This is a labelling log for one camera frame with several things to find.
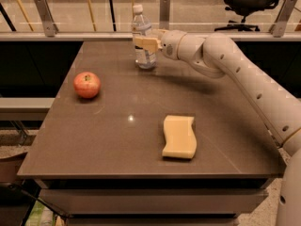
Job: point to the yellow wavy sponge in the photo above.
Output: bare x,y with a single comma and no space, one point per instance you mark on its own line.
180,138

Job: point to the glass railing with metal posts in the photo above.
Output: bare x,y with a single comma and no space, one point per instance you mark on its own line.
93,18

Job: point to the green white package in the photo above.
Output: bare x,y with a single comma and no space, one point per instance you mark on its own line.
40,215

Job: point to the black office chair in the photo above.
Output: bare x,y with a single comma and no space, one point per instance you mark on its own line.
244,8

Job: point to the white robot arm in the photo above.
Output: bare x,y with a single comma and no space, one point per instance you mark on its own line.
217,55

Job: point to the red apple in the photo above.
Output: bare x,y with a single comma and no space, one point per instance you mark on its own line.
87,85

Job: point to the clear blue-labelled plastic bottle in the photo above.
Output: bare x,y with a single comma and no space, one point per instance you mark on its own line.
141,30

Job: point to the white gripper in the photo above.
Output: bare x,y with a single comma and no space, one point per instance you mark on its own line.
169,44

